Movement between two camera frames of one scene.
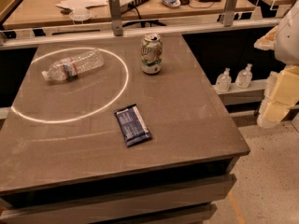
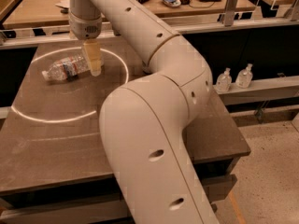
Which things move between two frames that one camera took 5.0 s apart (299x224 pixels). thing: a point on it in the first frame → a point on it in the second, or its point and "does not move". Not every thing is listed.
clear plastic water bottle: (69, 67) does not move
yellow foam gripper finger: (280, 94) → (88, 30)
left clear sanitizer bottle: (223, 81) does not move
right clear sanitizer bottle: (244, 77) does not move
